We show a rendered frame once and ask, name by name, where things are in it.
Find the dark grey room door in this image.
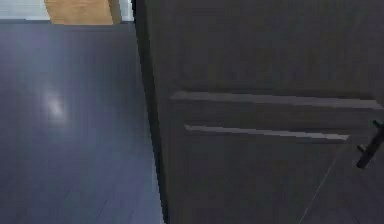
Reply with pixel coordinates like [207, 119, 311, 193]
[130, 0, 384, 224]

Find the light wooden cabinet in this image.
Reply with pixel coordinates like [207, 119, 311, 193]
[43, 0, 123, 26]

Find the black door handle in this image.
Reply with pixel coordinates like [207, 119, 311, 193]
[355, 119, 384, 170]

